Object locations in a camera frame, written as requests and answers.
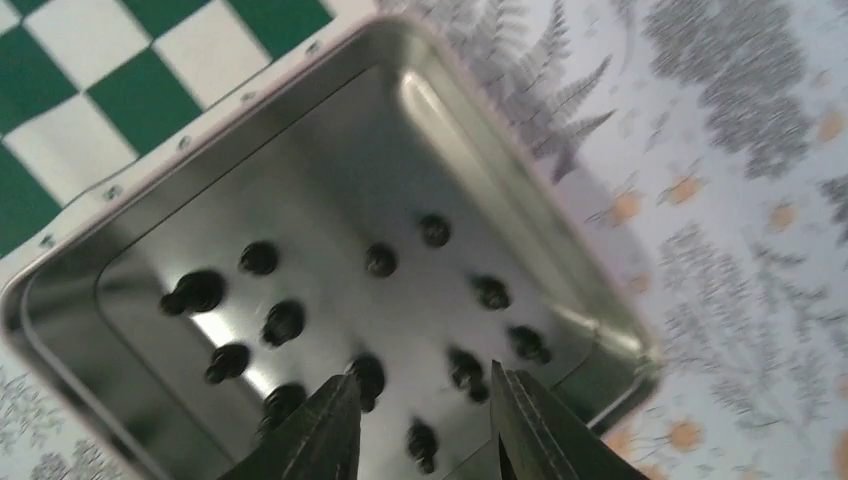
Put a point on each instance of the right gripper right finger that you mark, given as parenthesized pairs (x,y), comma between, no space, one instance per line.
(535,436)

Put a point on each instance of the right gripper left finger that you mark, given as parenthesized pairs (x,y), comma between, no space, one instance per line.
(319,440)

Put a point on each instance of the black chess piece in tin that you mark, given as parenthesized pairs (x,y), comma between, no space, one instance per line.
(381,260)
(196,292)
(259,258)
(435,230)
(491,293)
(284,322)

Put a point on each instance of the floral patterned table mat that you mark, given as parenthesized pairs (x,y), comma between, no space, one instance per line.
(702,145)

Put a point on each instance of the green white chessboard mat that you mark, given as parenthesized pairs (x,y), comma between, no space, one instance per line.
(89,88)

